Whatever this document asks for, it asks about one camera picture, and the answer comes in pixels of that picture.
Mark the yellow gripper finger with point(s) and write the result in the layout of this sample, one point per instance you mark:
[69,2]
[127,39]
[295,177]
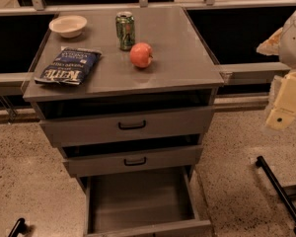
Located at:
[271,45]
[281,109]

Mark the green soda can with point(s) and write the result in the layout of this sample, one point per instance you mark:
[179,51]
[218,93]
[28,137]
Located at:
[125,30]

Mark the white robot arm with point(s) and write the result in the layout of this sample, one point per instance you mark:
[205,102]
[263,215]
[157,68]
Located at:
[287,44]

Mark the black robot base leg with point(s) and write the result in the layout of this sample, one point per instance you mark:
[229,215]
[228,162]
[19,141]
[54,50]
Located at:
[286,194]

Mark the middle grey drawer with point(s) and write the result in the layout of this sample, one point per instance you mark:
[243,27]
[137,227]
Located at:
[133,161]

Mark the grey drawer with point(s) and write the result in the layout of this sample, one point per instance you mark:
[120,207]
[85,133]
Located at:
[133,161]
[66,132]
[150,203]

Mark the grey drawer cabinet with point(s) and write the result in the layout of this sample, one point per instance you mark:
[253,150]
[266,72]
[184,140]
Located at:
[181,76]

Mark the bottom grey drawer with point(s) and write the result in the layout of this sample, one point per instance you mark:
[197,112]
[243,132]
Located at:
[150,203]

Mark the top grey drawer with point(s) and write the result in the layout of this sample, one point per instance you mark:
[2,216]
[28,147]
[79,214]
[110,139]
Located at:
[66,132]

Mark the red apple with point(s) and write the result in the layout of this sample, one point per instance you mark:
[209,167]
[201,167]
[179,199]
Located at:
[141,55]

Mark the blue Kettle chips bag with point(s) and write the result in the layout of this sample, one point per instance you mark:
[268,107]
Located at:
[70,67]

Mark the white ceramic bowl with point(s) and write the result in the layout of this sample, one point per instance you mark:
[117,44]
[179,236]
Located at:
[68,27]

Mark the grey metal railing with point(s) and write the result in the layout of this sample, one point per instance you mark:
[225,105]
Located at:
[237,75]

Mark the black object bottom left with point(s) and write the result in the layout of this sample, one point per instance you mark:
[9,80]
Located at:
[19,227]

